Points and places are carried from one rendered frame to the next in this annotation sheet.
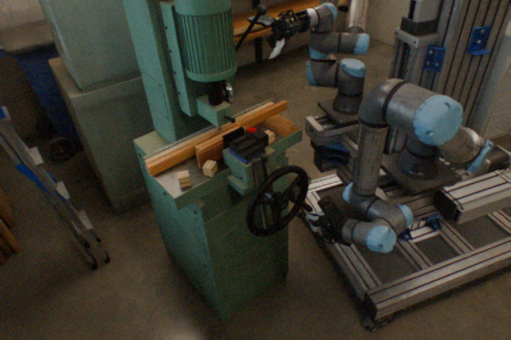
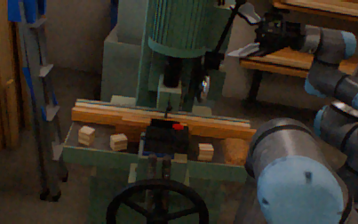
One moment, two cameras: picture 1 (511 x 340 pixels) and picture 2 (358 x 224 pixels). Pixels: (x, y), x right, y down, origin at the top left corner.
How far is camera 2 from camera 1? 58 cm
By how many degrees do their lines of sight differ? 29
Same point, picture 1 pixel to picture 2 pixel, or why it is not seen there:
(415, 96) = (284, 147)
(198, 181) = (98, 147)
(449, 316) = not seen: outside the picture
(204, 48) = (163, 13)
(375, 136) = (252, 191)
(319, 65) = (333, 115)
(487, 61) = not seen: outside the picture
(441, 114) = (289, 183)
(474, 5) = not seen: outside the picture
